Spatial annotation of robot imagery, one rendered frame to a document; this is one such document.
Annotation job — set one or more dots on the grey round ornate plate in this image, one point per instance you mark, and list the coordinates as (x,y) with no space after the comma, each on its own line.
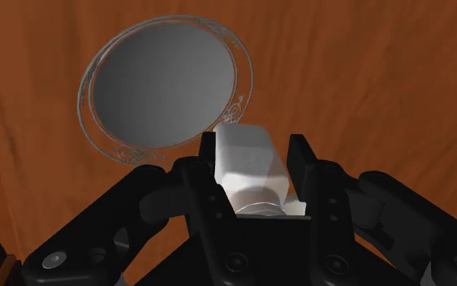
(164,85)

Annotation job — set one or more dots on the brown wooden table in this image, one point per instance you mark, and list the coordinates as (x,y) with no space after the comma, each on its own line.
(370,79)

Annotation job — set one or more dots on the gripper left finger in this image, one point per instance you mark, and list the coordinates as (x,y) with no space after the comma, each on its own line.
(196,186)

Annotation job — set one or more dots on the white faceted bottle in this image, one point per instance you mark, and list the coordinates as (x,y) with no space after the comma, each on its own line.
(252,162)

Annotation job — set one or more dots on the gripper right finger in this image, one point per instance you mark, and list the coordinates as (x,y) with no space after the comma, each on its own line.
(327,186)

